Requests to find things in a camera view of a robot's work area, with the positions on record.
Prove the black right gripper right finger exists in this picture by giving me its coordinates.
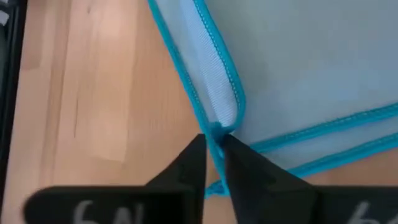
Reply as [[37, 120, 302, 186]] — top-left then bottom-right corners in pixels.
[[222, 134, 398, 224]]

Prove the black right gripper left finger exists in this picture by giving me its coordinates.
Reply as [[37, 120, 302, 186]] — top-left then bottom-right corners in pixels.
[[23, 133, 208, 224]]

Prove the pale blue microfiber towel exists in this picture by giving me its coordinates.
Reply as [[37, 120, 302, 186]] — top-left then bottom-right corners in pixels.
[[147, 0, 398, 198]]

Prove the black aluminium table frame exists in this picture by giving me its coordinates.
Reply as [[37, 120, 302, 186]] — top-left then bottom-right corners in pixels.
[[0, 0, 28, 203]]

